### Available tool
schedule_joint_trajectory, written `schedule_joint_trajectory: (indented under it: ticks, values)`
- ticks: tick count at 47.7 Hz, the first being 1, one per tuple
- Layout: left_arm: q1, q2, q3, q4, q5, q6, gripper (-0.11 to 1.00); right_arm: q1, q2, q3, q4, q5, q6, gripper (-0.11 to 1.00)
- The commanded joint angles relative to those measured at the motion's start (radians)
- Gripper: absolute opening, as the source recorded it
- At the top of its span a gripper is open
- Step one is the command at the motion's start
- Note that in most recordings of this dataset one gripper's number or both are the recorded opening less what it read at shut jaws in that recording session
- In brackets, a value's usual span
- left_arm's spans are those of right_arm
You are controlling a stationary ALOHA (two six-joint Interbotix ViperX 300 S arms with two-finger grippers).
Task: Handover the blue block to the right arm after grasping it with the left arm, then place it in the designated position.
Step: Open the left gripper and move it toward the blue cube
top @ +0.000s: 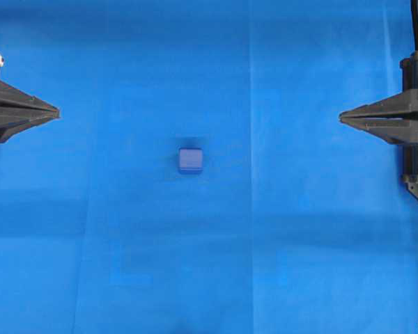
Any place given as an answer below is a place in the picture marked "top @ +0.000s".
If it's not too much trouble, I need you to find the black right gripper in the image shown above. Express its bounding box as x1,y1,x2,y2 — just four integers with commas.
339,51,418,182

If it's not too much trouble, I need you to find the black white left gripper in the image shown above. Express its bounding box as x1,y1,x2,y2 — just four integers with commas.
0,54,60,143

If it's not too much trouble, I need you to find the blue block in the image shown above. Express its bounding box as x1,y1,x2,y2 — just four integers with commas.
178,148,203,174

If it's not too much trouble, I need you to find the blue table cloth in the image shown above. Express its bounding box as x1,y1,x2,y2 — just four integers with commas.
0,1,418,333

